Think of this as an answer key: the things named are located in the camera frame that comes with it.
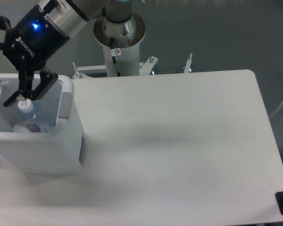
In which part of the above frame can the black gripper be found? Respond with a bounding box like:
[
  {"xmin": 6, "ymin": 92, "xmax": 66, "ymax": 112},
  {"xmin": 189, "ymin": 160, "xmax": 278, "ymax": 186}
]
[{"xmin": 0, "ymin": 4, "xmax": 70, "ymax": 107}]

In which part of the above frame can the clear crushed plastic bottle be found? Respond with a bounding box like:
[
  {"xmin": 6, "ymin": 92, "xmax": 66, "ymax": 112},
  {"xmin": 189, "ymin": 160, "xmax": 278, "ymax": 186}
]
[{"xmin": 17, "ymin": 99, "xmax": 55, "ymax": 133}]

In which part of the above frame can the white plastic bag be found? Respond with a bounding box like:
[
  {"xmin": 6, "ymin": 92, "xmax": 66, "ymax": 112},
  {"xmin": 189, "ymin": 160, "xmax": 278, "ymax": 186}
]
[{"xmin": 13, "ymin": 124, "xmax": 30, "ymax": 133}]

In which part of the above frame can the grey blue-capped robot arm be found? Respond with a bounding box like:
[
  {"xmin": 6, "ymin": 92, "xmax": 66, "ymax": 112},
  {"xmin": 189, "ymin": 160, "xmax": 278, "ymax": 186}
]
[{"xmin": 0, "ymin": 0, "xmax": 137, "ymax": 107}]

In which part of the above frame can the white open trash can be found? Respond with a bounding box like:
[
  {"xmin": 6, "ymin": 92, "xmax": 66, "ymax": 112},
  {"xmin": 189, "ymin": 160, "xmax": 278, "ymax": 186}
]
[{"xmin": 0, "ymin": 73, "xmax": 84, "ymax": 174}]

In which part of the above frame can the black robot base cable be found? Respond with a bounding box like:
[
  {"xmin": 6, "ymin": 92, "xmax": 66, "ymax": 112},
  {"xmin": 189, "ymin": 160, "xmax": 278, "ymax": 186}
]
[{"xmin": 109, "ymin": 37, "xmax": 122, "ymax": 77}]

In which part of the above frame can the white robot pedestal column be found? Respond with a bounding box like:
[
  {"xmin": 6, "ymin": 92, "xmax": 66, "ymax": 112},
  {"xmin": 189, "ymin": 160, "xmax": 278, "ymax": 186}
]
[{"xmin": 102, "ymin": 44, "xmax": 140, "ymax": 77}]

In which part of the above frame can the white pedestal base frame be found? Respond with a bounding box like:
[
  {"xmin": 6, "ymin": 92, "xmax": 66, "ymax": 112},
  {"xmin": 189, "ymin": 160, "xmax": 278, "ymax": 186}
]
[{"xmin": 72, "ymin": 53, "xmax": 193, "ymax": 79}]

